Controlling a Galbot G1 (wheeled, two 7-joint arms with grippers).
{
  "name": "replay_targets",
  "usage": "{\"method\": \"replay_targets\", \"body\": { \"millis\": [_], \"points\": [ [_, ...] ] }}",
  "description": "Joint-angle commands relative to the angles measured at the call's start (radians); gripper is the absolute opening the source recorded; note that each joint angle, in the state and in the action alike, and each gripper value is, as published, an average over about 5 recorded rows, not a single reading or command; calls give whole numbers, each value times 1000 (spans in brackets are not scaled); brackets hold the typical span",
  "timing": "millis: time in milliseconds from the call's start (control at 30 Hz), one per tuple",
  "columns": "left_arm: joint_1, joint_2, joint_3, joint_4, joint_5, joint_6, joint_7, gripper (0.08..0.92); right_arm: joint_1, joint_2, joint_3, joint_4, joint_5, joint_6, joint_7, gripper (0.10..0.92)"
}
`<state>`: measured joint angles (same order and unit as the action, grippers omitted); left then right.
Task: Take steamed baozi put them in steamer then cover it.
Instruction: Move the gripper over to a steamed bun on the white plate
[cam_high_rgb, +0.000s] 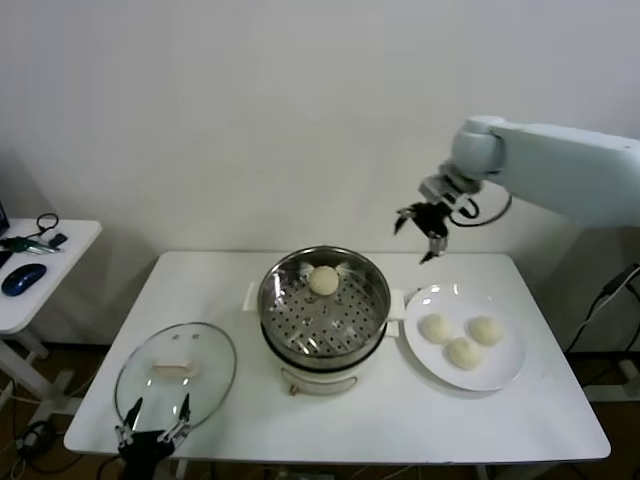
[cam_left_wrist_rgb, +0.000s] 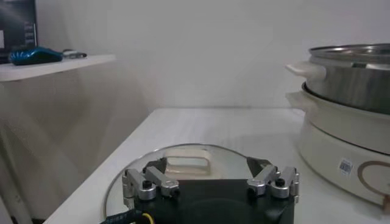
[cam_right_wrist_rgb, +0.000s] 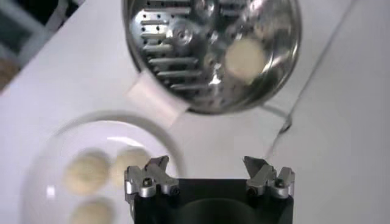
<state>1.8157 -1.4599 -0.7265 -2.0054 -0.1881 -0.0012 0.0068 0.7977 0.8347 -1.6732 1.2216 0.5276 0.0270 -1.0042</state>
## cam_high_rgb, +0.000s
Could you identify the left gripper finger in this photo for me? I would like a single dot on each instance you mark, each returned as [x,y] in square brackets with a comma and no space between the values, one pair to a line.
[131,419]
[181,420]

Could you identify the blue computer mouse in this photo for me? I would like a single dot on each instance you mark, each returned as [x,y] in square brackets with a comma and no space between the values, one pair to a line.
[24,279]

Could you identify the small black device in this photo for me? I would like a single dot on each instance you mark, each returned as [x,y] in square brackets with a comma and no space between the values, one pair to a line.
[59,240]

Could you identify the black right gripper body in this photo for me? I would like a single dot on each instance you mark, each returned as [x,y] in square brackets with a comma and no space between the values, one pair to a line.
[434,217]

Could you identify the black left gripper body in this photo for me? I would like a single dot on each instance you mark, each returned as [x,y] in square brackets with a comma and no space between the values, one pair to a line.
[142,450]

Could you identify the white round plate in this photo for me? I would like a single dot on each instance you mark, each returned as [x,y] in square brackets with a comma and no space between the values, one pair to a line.
[430,360]

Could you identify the white stand base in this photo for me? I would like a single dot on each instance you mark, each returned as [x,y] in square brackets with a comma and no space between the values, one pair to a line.
[610,393]

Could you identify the stainless steel steamer basket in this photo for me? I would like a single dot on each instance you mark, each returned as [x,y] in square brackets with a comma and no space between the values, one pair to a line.
[340,320]

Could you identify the white side table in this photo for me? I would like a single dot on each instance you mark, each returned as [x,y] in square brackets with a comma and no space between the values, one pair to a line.
[75,260]

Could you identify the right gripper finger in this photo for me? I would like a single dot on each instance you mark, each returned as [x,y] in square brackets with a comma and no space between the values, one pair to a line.
[406,214]
[438,245]

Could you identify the white steamed baozi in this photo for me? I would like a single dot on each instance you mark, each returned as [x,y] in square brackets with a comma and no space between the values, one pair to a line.
[436,329]
[465,353]
[485,331]
[322,281]

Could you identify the cream electric cooking pot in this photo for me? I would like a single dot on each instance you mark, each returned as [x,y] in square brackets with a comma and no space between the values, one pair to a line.
[325,377]

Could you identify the dark screen edge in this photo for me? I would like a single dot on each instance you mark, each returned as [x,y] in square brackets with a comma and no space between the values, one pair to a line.
[2,217]

